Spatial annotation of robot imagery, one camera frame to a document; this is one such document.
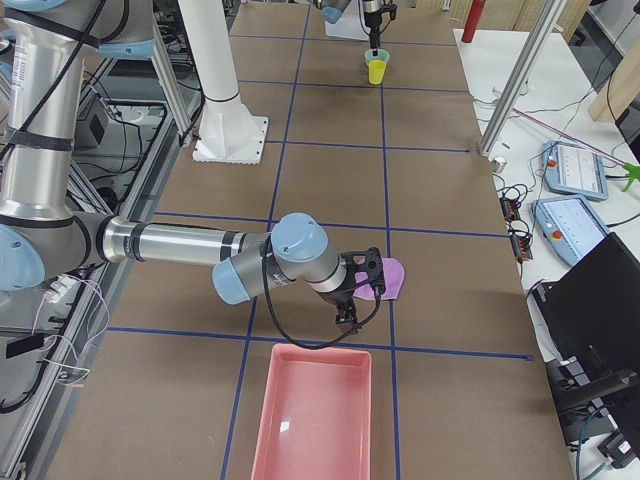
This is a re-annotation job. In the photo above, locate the red cylinder bottle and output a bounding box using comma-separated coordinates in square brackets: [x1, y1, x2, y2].
[461, 0, 486, 43]

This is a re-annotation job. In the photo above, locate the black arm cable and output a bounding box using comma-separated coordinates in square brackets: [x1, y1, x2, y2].
[261, 234, 384, 351]

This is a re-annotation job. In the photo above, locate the purple microfiber cloth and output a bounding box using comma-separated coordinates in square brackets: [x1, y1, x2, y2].
[354, 257, 405, 301]

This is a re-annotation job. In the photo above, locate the black laptop computer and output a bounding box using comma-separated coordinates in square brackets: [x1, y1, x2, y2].
[533, 233, 639, 373]

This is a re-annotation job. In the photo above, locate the pink plastic bin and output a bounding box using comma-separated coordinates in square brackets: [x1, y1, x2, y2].
[251, 344, 372, 479]

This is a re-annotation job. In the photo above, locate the green tipped reacher stick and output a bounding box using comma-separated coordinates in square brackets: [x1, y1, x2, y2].
[512, 107, 640, 192]

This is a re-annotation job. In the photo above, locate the near blue teach pendant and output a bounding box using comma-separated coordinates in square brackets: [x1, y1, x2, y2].
[531, 194, 610, 266]

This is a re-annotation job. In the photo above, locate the aluminium frame post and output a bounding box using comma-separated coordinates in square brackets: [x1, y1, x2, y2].
[478, 0, 566, 157]

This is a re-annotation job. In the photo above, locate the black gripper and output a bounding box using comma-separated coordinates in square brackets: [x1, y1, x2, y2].
[361, 0, 396, 56]
[319, 283, 358, 325]

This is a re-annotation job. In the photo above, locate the blue teach pendant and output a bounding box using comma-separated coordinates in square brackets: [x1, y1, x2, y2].
[531, 194, 610, 266]
[542, 141, 609, 201]

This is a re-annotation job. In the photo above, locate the yellow plastic cup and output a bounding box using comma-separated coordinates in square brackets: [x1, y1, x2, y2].
[368, 59, 387, 85]

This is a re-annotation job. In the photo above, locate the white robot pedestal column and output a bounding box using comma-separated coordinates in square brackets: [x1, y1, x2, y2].
[179, 0, 268, 165]

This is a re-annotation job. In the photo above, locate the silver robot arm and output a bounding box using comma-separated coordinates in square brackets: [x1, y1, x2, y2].
[311, 0, 397, 59]
[1, 1, 358, 331]

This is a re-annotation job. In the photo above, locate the mint green bowl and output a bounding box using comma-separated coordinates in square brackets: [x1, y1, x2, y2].
[364, 48, 390, 65]

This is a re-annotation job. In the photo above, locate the far blue teach pendant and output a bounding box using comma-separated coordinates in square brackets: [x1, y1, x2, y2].
[542, 141, 609, 201]

